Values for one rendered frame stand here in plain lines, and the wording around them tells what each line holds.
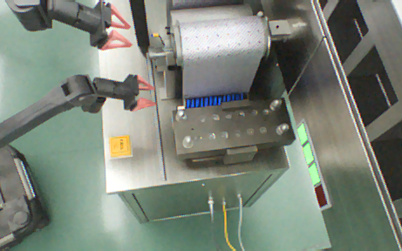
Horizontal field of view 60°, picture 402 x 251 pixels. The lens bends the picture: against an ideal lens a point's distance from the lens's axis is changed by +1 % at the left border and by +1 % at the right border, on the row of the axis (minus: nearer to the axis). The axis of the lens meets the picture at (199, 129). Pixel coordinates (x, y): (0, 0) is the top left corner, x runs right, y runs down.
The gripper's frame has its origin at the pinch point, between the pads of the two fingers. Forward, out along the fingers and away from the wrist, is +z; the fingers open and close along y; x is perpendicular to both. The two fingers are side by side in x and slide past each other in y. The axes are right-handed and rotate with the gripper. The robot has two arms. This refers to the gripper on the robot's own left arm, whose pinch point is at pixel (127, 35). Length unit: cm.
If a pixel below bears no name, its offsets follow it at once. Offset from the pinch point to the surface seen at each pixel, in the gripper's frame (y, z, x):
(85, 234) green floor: 28, 52, -132
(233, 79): 4.1, 37.3, 2.9
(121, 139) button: 11.5, 19.9, -38.0
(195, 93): 3.9, 32.2, -9.8
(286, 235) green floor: 46, 140, -59
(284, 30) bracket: -0.7, 37.5, 24.5
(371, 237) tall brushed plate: 59, 35, 30
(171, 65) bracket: -3.3, 22.0, -8.8
